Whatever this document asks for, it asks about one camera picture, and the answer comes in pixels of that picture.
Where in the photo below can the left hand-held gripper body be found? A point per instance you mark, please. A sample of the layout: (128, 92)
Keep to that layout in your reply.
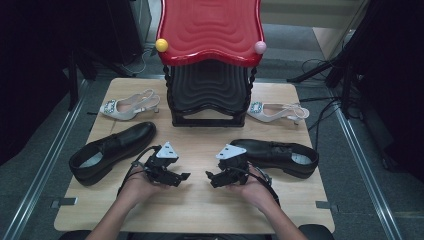
(156, 168)

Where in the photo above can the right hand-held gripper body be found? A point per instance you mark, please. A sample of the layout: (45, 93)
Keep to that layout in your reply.
(235, 170)

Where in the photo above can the black leather shoe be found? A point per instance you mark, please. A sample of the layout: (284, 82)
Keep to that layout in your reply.
(270, 151)
(133, 133)

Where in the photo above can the white slingback heeled shoe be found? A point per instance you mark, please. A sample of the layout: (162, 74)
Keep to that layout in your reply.
(115, 112)
(263, 115)

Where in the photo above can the red and black shoe rack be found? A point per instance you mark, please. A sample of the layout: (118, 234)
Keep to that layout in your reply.
(210, 26)

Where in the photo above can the person's right hand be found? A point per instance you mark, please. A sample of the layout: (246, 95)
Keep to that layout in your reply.
(255, 191)

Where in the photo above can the person's left hand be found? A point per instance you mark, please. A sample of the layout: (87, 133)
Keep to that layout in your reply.
(136, 190)

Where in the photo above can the person's left knee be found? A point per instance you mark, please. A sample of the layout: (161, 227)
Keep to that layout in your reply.
(75, 235)

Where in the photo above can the black metal stand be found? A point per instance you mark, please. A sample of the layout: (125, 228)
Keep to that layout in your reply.
(72, 93)

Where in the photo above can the black tripod stand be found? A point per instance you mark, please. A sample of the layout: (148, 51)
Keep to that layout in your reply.
(310, 71)

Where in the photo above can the black cabinet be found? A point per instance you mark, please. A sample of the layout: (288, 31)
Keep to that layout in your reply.
(126, 30)

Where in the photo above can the dark curtain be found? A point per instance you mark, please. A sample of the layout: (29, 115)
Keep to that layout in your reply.
(33, 66)
(400, 83)

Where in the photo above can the beige board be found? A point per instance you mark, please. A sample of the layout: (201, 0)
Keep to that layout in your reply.
(330, 40)

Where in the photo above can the grey table bracket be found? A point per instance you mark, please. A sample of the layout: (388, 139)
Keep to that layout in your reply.
(323, 204)
(66, 201)

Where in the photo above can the metal floor rail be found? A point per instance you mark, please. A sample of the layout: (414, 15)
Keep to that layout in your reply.
(46, 160)
(365, 173)

